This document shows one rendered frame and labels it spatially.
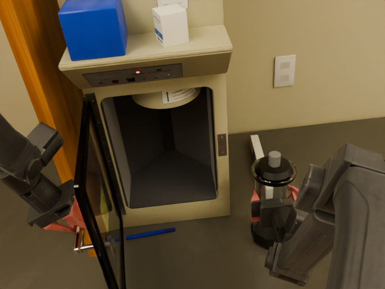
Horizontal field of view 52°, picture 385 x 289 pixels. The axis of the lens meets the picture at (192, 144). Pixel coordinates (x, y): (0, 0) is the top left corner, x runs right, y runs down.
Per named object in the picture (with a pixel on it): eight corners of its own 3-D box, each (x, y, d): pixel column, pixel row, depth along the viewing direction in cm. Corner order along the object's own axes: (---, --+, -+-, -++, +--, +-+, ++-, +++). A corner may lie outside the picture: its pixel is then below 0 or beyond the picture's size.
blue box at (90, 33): (79, 40, 80) (67, -5, 75) (128, 35, 80) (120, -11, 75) (70, 62, 72) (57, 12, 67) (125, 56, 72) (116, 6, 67)
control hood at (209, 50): (79, 84, 87) (67, 40, 81) (226, 67, 87) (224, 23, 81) (70, 112, 78) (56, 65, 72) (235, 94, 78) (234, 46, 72)
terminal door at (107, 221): (121, 219, 111) (87, 94, 87) (124, 322, 87) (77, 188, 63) (118, 220, 111) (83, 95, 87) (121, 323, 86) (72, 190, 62)
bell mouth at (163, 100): (133, 78, 108) (129, 59, 104) (197, 71, 108) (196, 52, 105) (129, 113, 93) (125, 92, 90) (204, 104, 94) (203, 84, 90)
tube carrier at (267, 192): (246, 219, 112) (247, 157, 100) (283, 215, 112) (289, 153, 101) (254, 249, 103) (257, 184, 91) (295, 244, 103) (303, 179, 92)
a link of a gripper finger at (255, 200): (244, 181, 98) (252, 207, 90) (273, 178, 98) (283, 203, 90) (244, 202, 102) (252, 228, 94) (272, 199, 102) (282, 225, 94)
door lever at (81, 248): (102, 218, 85) (99, 210, 83) (101, 254, 77) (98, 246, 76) (77, 223, 84) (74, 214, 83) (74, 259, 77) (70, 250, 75)
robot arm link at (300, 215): (263, 270, 79) (305, 286, 77) (278, 229, 73) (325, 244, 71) (271, 232, 89) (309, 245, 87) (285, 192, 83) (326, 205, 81)
